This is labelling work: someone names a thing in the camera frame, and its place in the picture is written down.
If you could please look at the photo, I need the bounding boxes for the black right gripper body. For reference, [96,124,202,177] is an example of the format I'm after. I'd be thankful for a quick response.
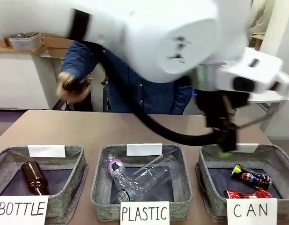
[195,89,250,128]

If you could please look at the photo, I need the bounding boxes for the black crushed soda can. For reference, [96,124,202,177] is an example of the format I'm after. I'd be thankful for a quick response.
[230,164,272,190]

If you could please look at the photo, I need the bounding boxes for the large clear plastic bottle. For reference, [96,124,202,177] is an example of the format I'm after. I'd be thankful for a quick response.
[132,157,180,195]

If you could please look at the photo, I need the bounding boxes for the brown glass bottle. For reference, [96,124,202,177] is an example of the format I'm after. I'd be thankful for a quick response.
[20,160,51,195]

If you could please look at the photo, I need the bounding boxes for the person right forearm denim sleeve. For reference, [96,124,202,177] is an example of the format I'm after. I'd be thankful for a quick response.
[61,42,100,78]

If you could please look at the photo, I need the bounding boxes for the red crushed soda can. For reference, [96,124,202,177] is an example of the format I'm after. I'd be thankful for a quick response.
[223,189,273,200]

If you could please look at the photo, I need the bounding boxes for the grey felt basket for cans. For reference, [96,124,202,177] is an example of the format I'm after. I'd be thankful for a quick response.
[195,143,289,222]

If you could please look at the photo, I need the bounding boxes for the white paper label can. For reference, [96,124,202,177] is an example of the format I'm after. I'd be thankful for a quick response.
[226,198,278,225]

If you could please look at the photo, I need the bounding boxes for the grey felt basket for plastic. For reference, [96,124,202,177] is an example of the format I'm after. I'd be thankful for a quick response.
[90,143,193,222]

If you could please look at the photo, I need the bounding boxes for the grey felt basket for bottles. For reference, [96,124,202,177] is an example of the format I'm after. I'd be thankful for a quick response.
[0,145,89,218]

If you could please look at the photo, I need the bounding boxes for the person right hand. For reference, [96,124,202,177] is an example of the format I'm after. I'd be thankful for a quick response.
[55,71,93,104]

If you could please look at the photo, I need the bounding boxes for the white tent card for cans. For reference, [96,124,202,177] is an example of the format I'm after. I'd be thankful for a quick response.
[235,143,259,153]

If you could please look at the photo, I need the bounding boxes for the person torso blue denim jacket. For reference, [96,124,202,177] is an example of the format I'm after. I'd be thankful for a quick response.
[61,41,194,115]

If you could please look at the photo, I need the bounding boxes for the white folding table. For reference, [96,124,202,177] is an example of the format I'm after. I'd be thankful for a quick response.
[249,90,289,139]

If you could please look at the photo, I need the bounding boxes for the white tent card marked plastic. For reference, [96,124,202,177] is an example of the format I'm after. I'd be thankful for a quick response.
[126,143,163,157]

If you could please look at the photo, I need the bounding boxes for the person in beige clothes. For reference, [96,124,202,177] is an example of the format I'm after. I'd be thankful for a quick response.
[248,0,274,36]

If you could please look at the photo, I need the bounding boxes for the white paper label plastic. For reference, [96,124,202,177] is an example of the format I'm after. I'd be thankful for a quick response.
[120,201,170,225]

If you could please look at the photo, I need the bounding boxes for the plastic bottle with purple label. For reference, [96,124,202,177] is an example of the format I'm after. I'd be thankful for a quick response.
[107,154,135,203]

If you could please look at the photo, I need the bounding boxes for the stacked brown cardboard boxes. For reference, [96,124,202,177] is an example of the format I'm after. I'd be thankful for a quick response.
[41,35,76,58]

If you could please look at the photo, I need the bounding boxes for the white tent card for bottles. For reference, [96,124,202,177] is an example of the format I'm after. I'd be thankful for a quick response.
[27,144,66,158]

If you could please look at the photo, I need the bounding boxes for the white cabinet with wooden top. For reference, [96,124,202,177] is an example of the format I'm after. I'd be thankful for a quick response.
[0,45,63,110]

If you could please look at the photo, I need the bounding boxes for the clear plastic storage box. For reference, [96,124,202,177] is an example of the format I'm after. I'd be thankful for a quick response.
[8,32,41,50]

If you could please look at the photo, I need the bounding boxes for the white paper label bottle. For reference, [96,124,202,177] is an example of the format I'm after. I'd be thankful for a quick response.
[0,195,49,225]

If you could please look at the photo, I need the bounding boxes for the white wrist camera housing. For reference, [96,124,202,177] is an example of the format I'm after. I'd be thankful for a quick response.
[215,48,289,94]

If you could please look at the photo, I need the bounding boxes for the black robot cable hose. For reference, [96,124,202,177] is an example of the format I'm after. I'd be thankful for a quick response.
[81,38,227,147]

